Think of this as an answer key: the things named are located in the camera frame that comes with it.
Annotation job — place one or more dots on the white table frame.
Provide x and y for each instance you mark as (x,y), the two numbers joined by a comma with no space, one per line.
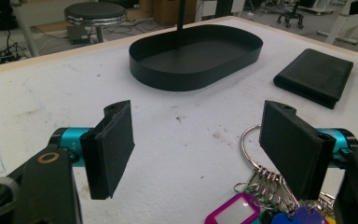
(26,34)

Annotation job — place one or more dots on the black office chair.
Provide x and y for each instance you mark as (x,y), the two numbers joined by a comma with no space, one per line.
(290,17)

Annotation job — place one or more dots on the black oval tray with stand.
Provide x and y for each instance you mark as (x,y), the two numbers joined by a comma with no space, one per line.
(195,59)

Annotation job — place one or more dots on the round black stool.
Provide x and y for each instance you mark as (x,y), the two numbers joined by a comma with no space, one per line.
(94,12)

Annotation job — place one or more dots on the grey floor box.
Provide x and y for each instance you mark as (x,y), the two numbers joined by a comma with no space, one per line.
(77,34)

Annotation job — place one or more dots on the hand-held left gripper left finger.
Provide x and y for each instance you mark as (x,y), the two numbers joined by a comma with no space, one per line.
(112,149)

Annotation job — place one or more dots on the white foam mat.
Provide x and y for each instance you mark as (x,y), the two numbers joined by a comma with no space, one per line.
(180,130)

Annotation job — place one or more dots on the black wallet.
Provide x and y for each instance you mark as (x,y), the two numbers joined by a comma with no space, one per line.
(315,76)

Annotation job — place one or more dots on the key bunch with coloured tags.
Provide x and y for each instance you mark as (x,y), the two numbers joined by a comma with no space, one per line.
(270,189)

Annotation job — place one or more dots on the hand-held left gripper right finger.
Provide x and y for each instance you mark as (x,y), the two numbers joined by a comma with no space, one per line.
(292,149)

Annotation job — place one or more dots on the white stand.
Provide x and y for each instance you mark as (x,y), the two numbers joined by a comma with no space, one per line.
(338,28)

